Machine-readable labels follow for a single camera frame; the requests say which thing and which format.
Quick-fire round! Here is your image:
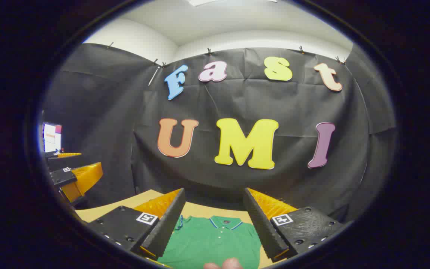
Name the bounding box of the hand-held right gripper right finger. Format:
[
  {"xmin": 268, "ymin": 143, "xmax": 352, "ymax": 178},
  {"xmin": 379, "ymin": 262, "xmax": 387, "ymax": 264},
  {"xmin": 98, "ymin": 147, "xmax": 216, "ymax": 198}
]
[{"xmin": 243, "ymin": 188, "xmax": 346, "ymax": 263}]

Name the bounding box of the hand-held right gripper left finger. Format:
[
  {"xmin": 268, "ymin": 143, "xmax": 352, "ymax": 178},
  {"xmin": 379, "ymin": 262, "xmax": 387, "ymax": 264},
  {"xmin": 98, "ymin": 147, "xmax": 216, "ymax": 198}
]
[{"xmin": 86, "ymin": 188, "xmax": 186, "ymax": 268}]

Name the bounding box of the green T-shirt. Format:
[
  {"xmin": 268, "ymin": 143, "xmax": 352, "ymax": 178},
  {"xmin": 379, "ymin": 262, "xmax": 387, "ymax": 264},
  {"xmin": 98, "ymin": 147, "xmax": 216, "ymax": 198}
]
[{"xmin": 157, "ymin": 215, "xmax": 264, "ymax": 269}]

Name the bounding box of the computer monitor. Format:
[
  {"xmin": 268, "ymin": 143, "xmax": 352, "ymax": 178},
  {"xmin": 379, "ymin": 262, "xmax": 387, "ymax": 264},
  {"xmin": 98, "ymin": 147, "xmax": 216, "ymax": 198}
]
[{"xmin": 43, "ymin": 122, "xmax": 63, "ymax": 154}]

